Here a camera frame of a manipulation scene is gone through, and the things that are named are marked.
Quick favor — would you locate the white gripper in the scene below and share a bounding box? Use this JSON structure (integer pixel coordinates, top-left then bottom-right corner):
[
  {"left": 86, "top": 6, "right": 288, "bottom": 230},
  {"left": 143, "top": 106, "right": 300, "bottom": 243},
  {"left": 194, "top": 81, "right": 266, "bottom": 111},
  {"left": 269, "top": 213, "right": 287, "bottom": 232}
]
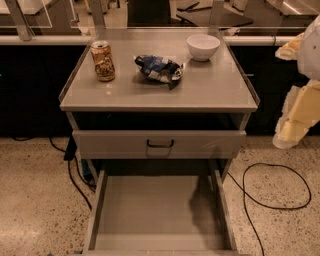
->
[{"left": 272, "top": 15, "right": 320, "bottom": 149}]

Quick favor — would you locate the blue chip bag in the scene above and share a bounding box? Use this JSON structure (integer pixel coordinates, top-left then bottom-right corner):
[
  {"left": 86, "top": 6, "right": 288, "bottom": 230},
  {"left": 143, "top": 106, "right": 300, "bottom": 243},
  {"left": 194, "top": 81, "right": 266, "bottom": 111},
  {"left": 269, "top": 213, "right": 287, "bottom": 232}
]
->
[{"left": 134, "top": 55, "right": 185, "bottom": 90}]

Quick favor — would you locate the grey drawer cabinet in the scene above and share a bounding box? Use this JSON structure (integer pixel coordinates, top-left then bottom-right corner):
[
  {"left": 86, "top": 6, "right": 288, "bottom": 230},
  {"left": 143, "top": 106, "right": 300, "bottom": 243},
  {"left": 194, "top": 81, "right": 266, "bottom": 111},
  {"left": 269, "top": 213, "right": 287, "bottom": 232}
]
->
[{"left": 58, "top": 27, "right": 261, "bottom": 256}]

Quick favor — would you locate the open middle drawer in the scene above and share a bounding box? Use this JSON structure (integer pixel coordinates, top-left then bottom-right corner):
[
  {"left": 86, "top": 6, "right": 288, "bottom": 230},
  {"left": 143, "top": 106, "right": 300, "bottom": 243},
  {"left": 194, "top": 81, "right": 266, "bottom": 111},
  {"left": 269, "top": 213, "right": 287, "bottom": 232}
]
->
[{"left": 84, "top": 171, "right": 240, "bottom": 256}]

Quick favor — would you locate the closed top drawer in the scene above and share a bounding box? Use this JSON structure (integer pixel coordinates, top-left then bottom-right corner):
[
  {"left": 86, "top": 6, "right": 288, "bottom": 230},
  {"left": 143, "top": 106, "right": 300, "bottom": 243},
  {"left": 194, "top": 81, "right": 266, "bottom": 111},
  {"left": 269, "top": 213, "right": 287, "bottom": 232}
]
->
[{"left": 73, "top": 130, "right": 246, "bottom": 159}]

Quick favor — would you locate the white bowl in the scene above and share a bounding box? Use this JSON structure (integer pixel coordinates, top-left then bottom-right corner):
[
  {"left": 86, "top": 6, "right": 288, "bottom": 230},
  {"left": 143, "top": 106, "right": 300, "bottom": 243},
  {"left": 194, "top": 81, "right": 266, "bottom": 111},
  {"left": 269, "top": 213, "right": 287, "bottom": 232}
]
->
[{"left": 187, "top": 34, "right": 220, "bottom": 61}]

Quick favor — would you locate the dark background table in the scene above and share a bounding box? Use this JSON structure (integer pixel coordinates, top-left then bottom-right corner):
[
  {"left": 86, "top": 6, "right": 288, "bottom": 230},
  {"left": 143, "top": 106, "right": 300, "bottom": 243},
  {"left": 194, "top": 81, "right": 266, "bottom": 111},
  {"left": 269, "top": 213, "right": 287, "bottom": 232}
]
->
[{"left": 176, "top": 8, "right": 253, "bottom": 28}]

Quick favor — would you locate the brown soda can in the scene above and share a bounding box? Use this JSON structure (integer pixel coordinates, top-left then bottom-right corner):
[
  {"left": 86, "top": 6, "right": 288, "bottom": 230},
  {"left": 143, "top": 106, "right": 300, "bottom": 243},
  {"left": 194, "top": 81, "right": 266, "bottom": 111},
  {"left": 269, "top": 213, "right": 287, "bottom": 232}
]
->
[{"left": 91, "top": 40, "right": 115, "bottom": 82}]

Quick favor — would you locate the black power adapter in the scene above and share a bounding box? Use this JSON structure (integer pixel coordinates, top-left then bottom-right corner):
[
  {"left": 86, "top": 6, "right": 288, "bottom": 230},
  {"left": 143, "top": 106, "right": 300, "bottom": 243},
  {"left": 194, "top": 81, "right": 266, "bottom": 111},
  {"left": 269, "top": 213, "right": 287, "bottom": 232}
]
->
[{"left": 64, "top": 137, "right": 77, "bottom": 161}]

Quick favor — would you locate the white horizontal rail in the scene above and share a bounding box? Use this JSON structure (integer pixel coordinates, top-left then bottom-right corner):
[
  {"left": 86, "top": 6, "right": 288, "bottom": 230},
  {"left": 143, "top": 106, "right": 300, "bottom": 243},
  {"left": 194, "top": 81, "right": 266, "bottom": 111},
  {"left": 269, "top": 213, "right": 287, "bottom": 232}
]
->
[{"left": 0, "top": 35, "right": 294, "bottom": 46}]

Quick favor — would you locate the black looped floor cable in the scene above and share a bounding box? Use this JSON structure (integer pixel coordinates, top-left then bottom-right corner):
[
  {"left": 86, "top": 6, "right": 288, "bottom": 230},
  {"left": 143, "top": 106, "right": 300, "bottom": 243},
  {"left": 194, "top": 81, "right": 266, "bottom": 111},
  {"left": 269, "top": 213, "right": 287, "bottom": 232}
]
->
[{"left": 227, "top": 162, "right": 313, "bottom": 256}]

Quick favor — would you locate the black drawer handle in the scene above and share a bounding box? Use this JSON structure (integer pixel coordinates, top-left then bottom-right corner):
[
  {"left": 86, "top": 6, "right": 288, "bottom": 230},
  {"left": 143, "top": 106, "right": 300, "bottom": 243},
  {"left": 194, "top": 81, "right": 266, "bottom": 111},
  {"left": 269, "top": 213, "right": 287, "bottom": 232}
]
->
[{"left": 146, "top": 139, "right": 175, "bottom": 148}]

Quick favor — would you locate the black cable left floor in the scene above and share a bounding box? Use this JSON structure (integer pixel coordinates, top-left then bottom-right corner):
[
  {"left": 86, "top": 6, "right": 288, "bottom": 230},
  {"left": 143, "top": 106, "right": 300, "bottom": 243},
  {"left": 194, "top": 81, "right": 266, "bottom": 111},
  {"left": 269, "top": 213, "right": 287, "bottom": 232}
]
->
[{"left": 48, "top": 136, "right": 98, "bottom": 212}]

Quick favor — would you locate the metal post left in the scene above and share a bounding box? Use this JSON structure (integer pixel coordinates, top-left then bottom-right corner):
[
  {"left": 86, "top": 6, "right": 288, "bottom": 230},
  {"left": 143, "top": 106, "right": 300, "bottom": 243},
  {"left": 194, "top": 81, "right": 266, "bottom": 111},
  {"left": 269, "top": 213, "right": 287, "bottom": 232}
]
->
[{"left": 4, "top": 0, "right": 32, "bottom": 41}]

